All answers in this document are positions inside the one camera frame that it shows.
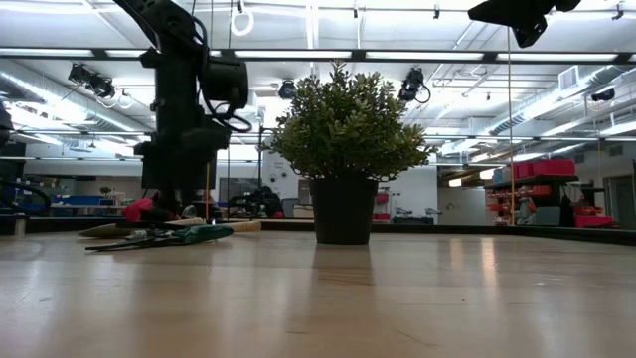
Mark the black ceiling camera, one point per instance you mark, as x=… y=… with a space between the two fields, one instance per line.
x=602 y=94
x=92 y=82
x=411 y=84
x=287 y=90

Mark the red wall bins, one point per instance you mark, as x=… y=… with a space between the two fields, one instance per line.
x=381 y=206

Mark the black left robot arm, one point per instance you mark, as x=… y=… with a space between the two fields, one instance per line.
x=176 y=74

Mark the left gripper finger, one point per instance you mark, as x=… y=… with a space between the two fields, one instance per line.
x=170 y=194
x=190 y=194

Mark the black aluminium table frame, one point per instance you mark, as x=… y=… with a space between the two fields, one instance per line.
x=358 y=55

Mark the green pruning shears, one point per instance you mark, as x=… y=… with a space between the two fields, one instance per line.
x=199 y=233

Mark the small red storage bin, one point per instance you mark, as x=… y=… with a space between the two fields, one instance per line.
x=593 y=221

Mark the large red storage bin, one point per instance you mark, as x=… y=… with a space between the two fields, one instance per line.
x=544 y=169

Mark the red black gardening glove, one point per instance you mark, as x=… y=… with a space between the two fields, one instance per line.
x=136 y=210

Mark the black shelf rack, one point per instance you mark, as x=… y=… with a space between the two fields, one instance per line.
x=531 y=194

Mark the green plant in black pot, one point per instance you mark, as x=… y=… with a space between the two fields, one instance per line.
x=348 y=139

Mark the black robot on bench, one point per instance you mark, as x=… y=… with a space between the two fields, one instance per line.
x=241 y=204

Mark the silver ventilation duct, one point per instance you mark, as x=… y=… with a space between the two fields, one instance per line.
x=59 y=107
x=546 y=99

